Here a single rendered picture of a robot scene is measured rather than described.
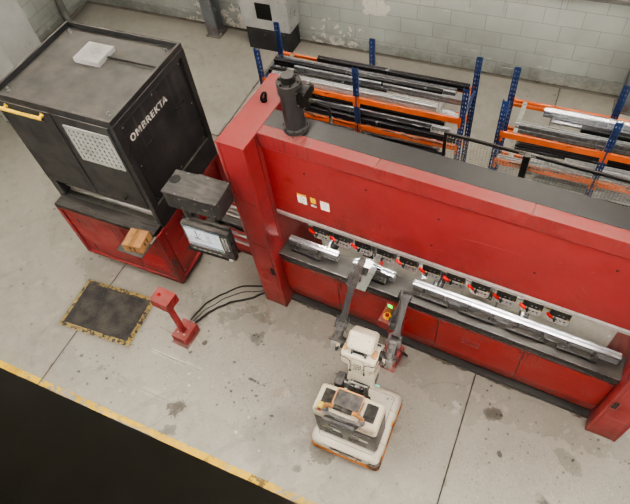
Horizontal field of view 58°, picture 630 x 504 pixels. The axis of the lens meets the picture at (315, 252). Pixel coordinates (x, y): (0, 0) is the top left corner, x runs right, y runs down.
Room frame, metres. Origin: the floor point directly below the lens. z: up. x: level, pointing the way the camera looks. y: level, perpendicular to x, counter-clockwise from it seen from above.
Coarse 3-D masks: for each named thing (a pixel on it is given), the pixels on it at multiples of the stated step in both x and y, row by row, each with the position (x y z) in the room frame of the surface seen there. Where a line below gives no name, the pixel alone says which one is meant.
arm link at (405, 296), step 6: (402, 294) 2.15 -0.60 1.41; (408, 294) 2.15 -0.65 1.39; (402, 300) 2.12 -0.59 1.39; (408, 300) 2.11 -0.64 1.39; (402, 306) 2.07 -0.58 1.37; (402, 312) 2.03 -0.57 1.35; (402, 318) 1.99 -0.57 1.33; (396, 324) 1.96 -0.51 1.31; (396, 330) 1.92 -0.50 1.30; (390, 336) 1.89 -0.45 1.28; (402, 336) 1.88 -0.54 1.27
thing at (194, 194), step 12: (168, 180) 3.22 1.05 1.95; (180, 180) 3.20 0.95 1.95; (192, 180) 3.18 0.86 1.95; (204, 180) 3.16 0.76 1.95; (216, 180) 3.13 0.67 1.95; (168, 192) 3.09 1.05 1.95; (180, 192) 3.07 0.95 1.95; (192, 192) 3.05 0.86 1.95; (204, 192) 3.03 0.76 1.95; (216, 192) 3.01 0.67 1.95; (228, 192) 3.04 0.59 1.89; (168, 204) 3.13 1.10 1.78; (180, 204) 3.05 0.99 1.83; (192, 204) 2.99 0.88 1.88; (204, 204) 2.93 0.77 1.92; (216, 204) 2.89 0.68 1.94; (228, 204) 3.00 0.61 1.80; (192, 216) 3.18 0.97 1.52; (216, 216) 2.90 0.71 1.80
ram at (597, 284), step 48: (288, 192) 3.12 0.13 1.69; (336, 192) 2.86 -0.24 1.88; (384, 192) 2.63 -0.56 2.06; (384, 240) 2.63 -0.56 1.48; (432, 240) 2.41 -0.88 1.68; (480, 240) 2.21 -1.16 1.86; (528, 240) 2.04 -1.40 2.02; (528, 288) 1.98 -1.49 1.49; (576, 288) 1.81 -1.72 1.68; (624, 288) 1.67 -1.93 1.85
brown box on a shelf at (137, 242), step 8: (128, 232) 3.49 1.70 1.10; (136, 232) 3.47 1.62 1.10; (144, 232) 3.46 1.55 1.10; (128, 240) 3.39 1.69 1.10; (136, 240) 3.37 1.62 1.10; (144, 240) 3.37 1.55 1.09; (152, 240) 3.43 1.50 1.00; (120, 248) 3.40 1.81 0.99; (128, 248) 3.34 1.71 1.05; (136, 248) 3.30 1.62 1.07; (144, 248) 3.33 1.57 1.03; (136, 256) 3.28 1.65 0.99
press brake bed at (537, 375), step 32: (320, 288) 2.90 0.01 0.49; (352, 320) 2.74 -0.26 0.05; (416, 320) 2.34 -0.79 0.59; (448, 320) 2.18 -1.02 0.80; (448, 352) 2.18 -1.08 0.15; (480, 352) 1.99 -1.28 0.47; (512, 352) 1.85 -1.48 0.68; (512, 384) 1.81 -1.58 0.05; (544, 384) 1.66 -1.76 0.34; (576, 384) 1.54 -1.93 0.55; (608, 384) 1.43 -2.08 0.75
